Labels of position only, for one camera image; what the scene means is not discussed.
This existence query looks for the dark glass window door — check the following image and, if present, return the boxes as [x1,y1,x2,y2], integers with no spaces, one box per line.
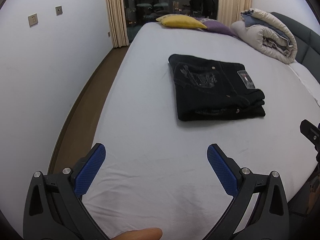
[124,0,219,42]

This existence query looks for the rolled beige grey duvet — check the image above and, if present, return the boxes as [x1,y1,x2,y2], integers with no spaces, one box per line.
[231,8,298,64]

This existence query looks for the dark grey upholstered headboard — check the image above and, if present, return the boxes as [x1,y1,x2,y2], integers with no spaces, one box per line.
[271,12,320,82]

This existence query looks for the person's left hand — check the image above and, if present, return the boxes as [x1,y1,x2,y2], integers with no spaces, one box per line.
[112,228,163,240]

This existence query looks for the yellow pillow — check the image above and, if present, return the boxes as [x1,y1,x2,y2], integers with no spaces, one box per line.
[156,14,207,29]

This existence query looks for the right forearm black jacket sleeve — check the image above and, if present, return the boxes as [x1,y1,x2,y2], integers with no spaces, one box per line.
[288,165,319,239]

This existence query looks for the white bed mattress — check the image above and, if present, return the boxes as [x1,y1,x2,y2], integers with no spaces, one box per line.
[82,23,319,239]

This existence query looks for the wall power socket plate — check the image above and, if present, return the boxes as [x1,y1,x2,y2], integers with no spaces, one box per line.
[28,14,38,27]

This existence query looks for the purple pillow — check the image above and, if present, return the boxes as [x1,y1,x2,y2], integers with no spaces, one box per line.
[195,17,237,37]

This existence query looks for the white bed pillow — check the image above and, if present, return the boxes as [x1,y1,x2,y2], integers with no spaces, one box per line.
[289,61,320,105]

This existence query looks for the beige left curtain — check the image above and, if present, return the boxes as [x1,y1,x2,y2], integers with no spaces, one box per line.
[106,0,129,48]

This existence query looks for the black jeans pants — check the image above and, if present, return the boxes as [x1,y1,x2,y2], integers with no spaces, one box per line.
[168,54,266,121]

